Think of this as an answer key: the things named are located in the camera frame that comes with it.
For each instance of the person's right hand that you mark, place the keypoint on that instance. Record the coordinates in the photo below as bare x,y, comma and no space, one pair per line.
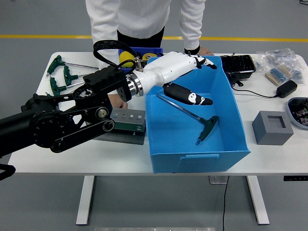
118,101

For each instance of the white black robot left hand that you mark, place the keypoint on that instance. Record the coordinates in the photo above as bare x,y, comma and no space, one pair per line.
168,66

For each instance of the person's left hand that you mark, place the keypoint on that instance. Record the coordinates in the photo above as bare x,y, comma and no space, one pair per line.
205,51

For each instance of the metal green wrench holder stand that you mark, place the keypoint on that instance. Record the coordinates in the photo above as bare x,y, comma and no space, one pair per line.
130,122

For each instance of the person's left forearm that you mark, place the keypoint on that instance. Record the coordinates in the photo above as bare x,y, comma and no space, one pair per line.
191,33

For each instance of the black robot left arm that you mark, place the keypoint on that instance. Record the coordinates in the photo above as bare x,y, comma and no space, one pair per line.
48,122

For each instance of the person's right forearm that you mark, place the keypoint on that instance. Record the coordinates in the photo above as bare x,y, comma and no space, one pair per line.
106,33

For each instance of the large light blue plastic box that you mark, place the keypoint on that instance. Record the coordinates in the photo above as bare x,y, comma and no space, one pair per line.
187,134

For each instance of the small dark blue plastic bin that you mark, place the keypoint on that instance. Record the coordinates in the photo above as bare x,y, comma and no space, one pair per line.
154,51

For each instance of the yellow tape measure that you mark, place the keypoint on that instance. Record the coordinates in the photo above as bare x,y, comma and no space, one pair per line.
148,56

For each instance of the black plastic tray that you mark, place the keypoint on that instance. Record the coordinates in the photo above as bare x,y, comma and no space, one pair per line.
238,66

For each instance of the person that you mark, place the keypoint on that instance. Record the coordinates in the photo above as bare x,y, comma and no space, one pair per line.
139,16

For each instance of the clear plastic parts bags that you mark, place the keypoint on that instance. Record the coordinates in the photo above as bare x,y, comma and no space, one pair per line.
276,56

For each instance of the blue resistor strip bundle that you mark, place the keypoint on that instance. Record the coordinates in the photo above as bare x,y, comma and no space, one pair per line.
276,74

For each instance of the black power adapter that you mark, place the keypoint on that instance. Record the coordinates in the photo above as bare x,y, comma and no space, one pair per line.
286,89

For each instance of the grey foam block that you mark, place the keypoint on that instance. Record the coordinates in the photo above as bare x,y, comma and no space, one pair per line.
264,130

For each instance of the white table leg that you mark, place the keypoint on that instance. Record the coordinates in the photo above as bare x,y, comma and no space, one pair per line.
258,199
85,199

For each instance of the white bowl of small parts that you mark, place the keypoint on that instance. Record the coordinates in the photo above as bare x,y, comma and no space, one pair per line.
299,113

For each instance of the grey metal foot plate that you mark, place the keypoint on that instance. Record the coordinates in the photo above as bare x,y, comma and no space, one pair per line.
216,180

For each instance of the black table control panel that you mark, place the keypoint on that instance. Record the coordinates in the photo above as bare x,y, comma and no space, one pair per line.
296,178

